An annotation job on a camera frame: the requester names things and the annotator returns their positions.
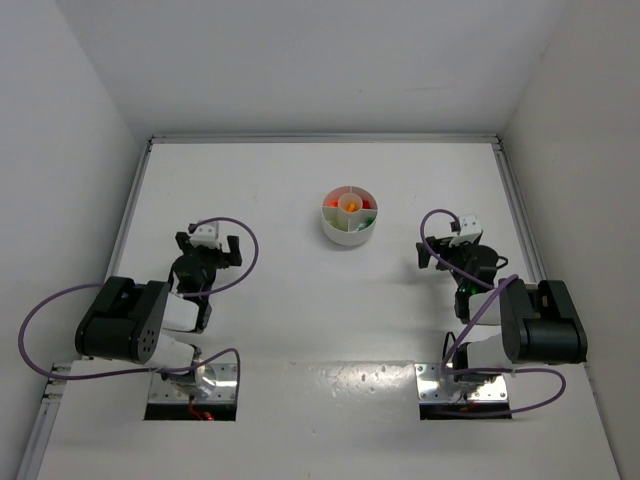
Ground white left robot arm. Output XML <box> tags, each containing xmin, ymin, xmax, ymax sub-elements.
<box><xmin>75</xmin><ymin>223</ymin><xmax>242</xmax><ymax>396</ymax></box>

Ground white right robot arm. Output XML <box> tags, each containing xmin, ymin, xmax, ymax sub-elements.
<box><xmin>416</xmin><ymin>237</ymin><xmax>588</xmax><ymax>381</ymax></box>

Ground green legos in container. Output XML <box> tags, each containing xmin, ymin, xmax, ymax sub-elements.
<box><xmin>357</xmin><ymin>216</ymin><xmax>376</xmax><ymax>231</ymax></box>

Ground white divided round container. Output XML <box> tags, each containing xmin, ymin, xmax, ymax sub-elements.
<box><xmin>321</xmin><ymin>185</ymin><xmax>378</xmax><ymax>247</ymax></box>

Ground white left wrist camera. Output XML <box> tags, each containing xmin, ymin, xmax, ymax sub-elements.
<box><xmin>190</xmin><ymin>222</ymin><xmax>220</xmax><ymax>249</ymax></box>

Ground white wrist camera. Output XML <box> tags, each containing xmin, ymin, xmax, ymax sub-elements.
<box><xmin>449</xmin><ymin>214</ymin><xmax>483</xmax><ymax>247</ymax></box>
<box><xmin>190</xmin><ymin>222</ymin><xmax>220</xmax><ymax>249</ymax></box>

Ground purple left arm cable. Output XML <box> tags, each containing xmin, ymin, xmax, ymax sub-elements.
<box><xmin>18</xmin><ymin>216</ymin><xmax>261</xmax><ymax>396</ymax></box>

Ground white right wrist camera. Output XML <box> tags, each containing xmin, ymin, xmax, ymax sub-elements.
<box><xmin>449</xmin><ymin>214</ymin><xmax>483</xmax><ymax>247</ymax></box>

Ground aluminium frame rail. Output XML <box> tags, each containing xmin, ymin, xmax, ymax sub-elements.
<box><xmin>492</xmin><ymin>134</ymin><xmax>569</xmax><ymax>359</ymax></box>

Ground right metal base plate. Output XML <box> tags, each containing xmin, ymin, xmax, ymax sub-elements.
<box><xmin>414</xmin><ymin>363</ymin><xmax>508</xmax><ymax>405</ymax></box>

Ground metal base plate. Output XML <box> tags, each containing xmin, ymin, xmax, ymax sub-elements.
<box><xmin>414</xmin><ymin>363</ymin><xmax>508</xmax><ymax>405</ymax></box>
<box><xmin>148</xmin><ymin>363</ymin><xmax>238</xmax><ymax>405</ymax></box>

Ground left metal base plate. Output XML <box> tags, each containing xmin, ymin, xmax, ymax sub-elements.
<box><xmin>148</xmin><ymin>363</ymin><xmax>238</xmax><ymax>405</ymax></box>

